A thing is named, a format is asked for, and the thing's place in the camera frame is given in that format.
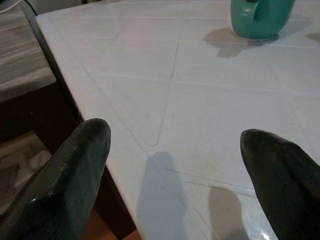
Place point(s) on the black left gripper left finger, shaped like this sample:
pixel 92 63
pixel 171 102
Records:
pixel 57 190

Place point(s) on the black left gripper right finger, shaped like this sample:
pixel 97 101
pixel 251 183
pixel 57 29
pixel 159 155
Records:
pixel 287 190

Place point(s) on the teal mug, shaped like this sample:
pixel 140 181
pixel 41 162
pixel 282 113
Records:
pixel 270 20

